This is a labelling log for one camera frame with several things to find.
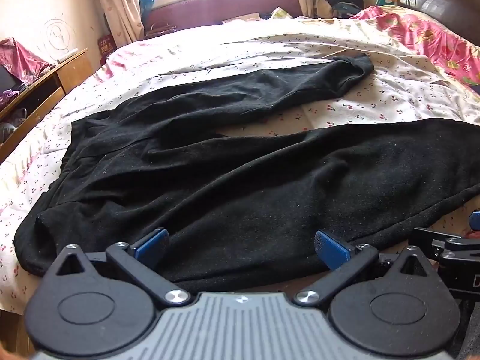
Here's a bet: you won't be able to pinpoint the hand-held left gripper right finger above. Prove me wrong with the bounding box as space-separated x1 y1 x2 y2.
294 229 432 306

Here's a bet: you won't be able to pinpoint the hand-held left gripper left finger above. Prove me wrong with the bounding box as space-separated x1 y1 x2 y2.
52 228 192 306

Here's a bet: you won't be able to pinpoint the black pants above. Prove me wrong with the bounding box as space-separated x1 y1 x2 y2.
13 54 480 293

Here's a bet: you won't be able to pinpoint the pink floral quilt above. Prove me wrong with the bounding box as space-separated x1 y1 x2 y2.
354 5 480 94

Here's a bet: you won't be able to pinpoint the wooden bedside desk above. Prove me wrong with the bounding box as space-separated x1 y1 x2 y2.
0 47 94 162

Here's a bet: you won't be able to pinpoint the red box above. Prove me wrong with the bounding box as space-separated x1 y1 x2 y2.
98 34 115 55

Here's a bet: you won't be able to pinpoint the white remote control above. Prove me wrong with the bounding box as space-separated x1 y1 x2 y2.
56 48 79 64

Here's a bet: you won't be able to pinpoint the cherry print bed sheet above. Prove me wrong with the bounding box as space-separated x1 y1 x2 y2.
0 17 480 316

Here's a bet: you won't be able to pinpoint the pink patterned cloth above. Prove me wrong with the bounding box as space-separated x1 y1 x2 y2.
0 37 49 83

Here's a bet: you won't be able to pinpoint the maroon upholstered bench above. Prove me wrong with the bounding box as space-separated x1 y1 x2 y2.
144 0 304 38

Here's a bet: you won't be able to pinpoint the dark clothes pile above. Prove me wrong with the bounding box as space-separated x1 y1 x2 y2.
317 0 364 19

